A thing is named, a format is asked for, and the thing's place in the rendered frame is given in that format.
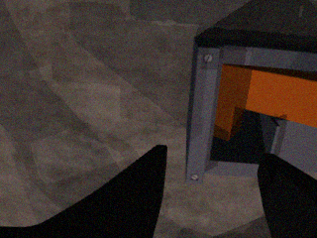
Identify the orange l-shaped part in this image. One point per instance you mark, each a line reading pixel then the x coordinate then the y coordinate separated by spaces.
pixel 283 92

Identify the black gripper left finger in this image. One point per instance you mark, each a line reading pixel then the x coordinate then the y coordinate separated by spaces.
pixel 127 206

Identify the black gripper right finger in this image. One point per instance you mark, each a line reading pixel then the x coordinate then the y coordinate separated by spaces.
pixel 289 198

